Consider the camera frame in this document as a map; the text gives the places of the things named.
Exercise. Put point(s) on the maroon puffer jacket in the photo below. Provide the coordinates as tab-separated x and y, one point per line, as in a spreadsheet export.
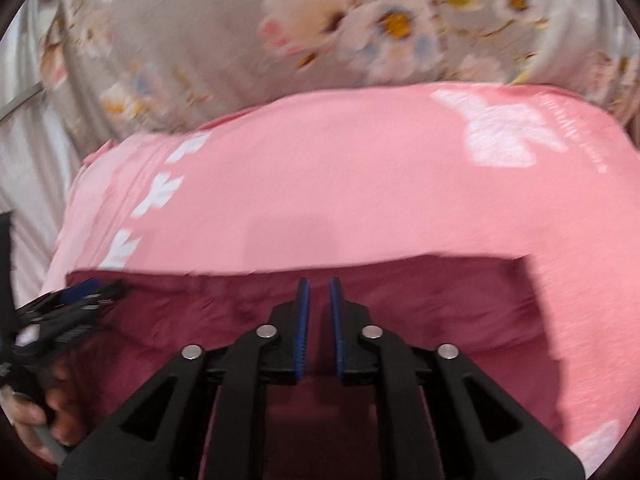
450	310

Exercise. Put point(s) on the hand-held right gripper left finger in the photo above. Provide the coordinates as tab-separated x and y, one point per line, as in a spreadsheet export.
301	332

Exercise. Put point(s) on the grey floral sheet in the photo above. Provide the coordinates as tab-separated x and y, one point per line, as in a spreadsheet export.
200	35

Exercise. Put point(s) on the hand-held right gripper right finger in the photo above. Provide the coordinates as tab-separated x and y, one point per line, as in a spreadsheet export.
336	332

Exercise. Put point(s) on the white satin curtain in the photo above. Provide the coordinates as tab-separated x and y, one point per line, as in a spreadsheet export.
35	175

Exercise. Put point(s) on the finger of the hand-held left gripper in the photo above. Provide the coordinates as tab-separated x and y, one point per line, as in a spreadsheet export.
82	290
65	312

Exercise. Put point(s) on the pink printed blanket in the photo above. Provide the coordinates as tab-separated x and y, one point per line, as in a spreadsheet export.
325	175

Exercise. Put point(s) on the person's left hand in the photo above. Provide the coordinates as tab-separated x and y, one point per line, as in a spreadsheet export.
65	405

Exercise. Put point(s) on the grey metal bar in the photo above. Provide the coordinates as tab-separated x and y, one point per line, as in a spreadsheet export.
20	102

